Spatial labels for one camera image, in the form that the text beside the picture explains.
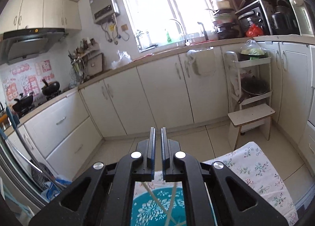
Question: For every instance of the white water heater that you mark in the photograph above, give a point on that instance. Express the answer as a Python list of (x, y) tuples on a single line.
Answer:
[(104, 10)]

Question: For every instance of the black pan in cart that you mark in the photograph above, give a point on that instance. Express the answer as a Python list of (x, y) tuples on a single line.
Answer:
[(252, 87)]

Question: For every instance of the floral tablecloth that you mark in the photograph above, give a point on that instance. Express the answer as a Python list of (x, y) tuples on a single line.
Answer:
[(251, 165)]

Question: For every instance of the white tiered kitchen cart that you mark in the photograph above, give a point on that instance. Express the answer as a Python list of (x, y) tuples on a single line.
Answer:
[(236, 70)]

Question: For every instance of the range hood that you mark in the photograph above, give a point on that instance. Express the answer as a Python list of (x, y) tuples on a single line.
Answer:
[(20, 45)]

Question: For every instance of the white plastic bag on counter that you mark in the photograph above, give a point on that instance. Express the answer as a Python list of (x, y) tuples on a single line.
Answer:
[(123, 59)]

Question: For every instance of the blue flat mop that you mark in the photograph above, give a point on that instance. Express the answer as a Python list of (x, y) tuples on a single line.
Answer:
[(34, 163)]

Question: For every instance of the kitchen faucet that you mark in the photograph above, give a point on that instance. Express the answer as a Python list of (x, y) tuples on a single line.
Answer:
[(186, 40)]

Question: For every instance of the red plastic bag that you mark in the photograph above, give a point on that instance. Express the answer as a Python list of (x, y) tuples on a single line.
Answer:
[(254, 31)]

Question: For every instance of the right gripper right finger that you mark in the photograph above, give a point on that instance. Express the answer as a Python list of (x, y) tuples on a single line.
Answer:
[(213, 194)]

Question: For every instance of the small white step stool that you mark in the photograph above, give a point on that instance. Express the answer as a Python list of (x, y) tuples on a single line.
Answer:
[(247, 119)]

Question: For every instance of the black wok on stove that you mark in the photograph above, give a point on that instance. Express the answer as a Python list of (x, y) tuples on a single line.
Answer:
[(50, 88)]

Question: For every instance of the wall utensil rack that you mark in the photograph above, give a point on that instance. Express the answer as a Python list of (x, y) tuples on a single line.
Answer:
[(86, 61)]

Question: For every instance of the white hanging trash bin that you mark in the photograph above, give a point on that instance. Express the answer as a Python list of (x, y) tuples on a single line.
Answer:
[(203, 61)]

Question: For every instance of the white electric kettle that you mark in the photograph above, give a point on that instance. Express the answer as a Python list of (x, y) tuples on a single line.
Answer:
[(304, 16)]

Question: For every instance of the chopstick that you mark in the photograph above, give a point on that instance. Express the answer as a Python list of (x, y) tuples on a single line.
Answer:
[(169, 217), (156, 200)]

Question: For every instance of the teal perforated plastic basket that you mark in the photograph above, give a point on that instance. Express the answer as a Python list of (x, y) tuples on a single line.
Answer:
[(145, 210)]

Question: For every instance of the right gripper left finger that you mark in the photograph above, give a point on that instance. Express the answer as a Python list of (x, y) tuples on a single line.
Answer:
[(103, 194)]

